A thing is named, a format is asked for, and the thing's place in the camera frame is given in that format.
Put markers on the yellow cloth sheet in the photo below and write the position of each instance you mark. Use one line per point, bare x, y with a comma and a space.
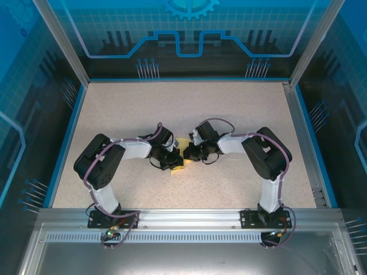
182, 141

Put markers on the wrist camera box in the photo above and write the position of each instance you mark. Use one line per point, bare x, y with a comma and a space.
194, 137
175, 146

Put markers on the grey metal front panel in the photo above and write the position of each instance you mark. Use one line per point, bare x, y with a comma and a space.
186, 260

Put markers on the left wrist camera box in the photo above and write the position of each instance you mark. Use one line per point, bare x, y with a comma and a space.
175, 146

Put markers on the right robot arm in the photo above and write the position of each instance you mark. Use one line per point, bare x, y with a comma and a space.
266, 157

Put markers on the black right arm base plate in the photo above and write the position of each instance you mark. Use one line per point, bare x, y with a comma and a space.
249, 219

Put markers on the blue table edge strip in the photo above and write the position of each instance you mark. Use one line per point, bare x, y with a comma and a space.
68, 143
314, 143

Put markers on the aluminium side rail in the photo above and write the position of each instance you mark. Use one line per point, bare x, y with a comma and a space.
301, 129

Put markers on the aluminium mounting rail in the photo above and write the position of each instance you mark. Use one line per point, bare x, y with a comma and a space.
189, 217

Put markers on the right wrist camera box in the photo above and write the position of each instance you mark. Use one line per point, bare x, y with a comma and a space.
194, 137

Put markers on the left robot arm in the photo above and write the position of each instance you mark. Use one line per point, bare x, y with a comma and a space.
97, 166

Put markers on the aluminium frame post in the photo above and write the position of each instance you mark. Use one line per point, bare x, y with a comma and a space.
313, 43
65, 43

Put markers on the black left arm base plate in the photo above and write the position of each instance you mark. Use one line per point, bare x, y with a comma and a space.
97, 220

